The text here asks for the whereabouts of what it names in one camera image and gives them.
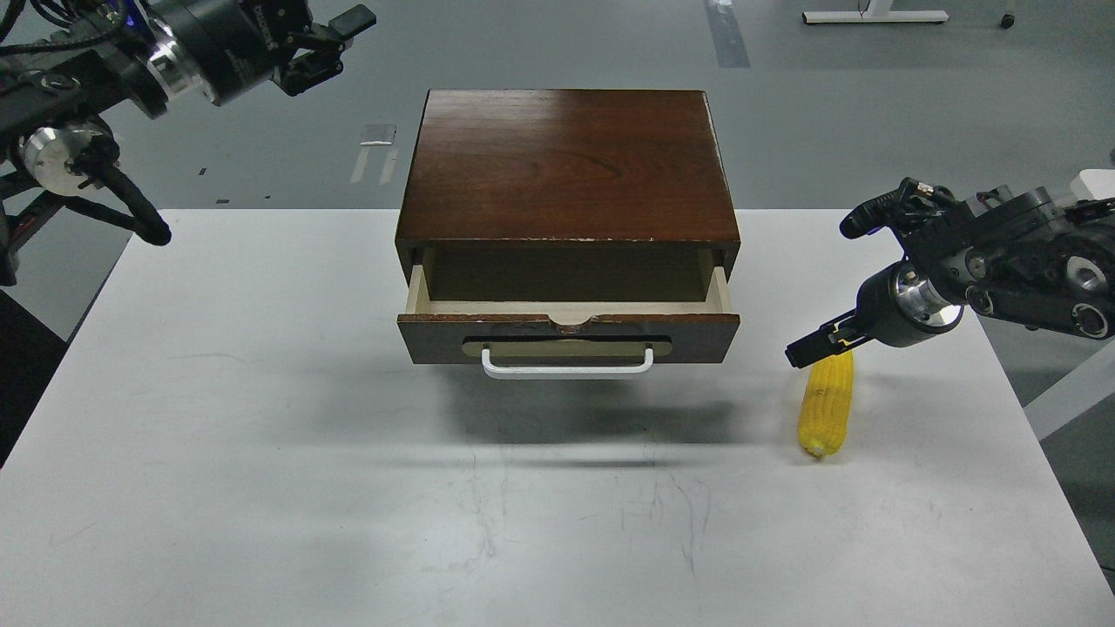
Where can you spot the drawer with white handle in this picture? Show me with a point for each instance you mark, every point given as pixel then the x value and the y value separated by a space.
pixel 581 306

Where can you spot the yellow corn cob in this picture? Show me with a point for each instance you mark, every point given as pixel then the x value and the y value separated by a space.
pixel 822 424

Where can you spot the dark wooden drawer cabinet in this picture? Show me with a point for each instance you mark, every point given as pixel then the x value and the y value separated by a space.
pixel 564 168

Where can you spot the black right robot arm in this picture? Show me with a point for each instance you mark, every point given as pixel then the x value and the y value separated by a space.
pixel 1023 258

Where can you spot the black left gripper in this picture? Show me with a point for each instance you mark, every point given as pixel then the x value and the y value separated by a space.
pixel 226 48

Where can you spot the white table leg base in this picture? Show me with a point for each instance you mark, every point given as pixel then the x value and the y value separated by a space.
pixel 874 12

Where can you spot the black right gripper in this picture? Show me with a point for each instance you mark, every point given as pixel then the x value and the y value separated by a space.
pixel 898 307

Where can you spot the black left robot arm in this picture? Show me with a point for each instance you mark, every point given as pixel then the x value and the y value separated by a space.
pixel 56 90

